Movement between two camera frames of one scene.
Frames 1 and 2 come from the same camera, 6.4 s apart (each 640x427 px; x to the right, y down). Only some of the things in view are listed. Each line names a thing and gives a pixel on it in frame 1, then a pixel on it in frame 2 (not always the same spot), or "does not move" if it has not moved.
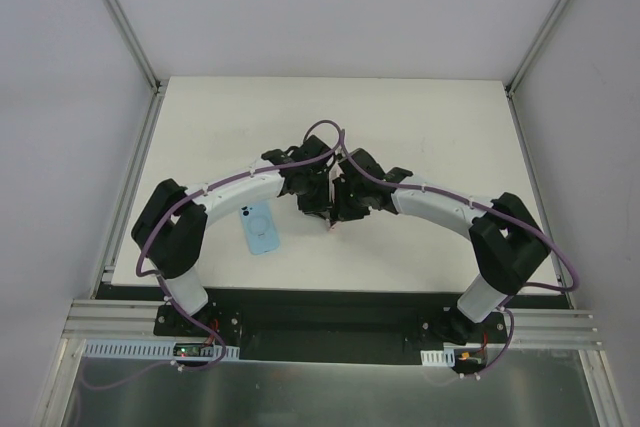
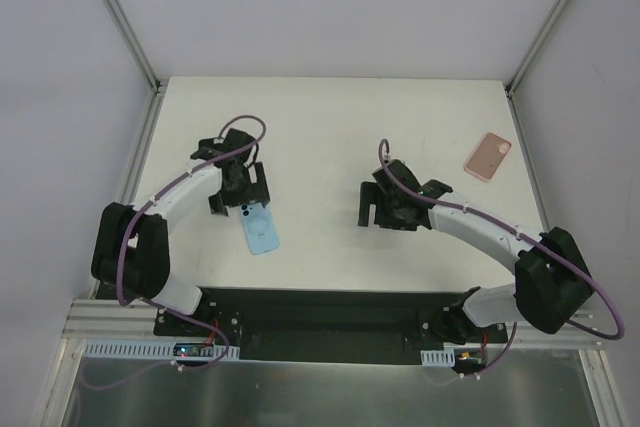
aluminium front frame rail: [99, 320] does not move
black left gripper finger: [315, 202] → [217, 204]
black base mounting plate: [325, 324] does not move
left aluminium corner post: [159, 86] does not move
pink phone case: [338, 171] → [487, 157]
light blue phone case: [259, 227] does not move
